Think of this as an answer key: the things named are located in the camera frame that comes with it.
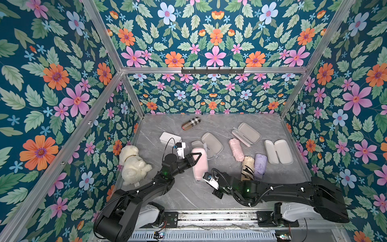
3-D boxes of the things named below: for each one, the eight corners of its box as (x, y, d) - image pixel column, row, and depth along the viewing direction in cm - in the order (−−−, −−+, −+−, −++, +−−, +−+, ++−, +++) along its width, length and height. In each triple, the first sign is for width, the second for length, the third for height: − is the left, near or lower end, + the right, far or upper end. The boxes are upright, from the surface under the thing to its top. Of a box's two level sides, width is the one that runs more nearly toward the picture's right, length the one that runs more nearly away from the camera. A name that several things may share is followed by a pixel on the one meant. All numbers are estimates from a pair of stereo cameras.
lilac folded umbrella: (253, 178, 88) (254, 176, 86) (254, 154, 99) (255, 152, 97) (265, 181, 87) (267, 180, 85) (266, 156, 97) (267, 154, 95)
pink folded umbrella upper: (236, 162, 94) (237, 160, 92) (228, 141, 105) (229, 139, 103) (246, 161, 95) (247, 158, 93) (237, 139, 106) (238, 137, 103)
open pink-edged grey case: (247, 149, 101) (248, 146, 98) (228, 133, 110) (229, 129, 107) (260, 139, 106) (262, 136, 103) (242, 124, 116) (243, 120, 113)
